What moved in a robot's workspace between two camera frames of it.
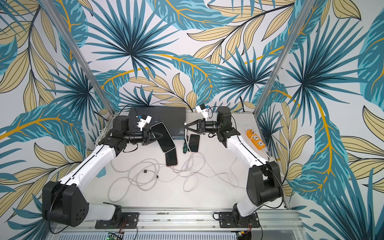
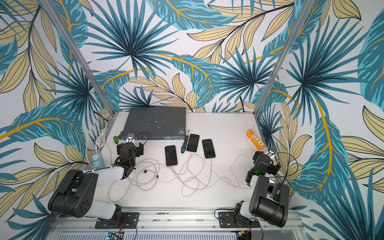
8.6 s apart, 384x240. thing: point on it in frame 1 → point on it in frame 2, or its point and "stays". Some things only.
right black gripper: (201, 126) → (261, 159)
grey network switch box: (174, 119) stays
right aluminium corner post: (294, 32) stays
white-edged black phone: (194, 142) stays
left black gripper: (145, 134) → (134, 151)
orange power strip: (255, 139) stays
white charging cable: (207, 174) → (190, 194)
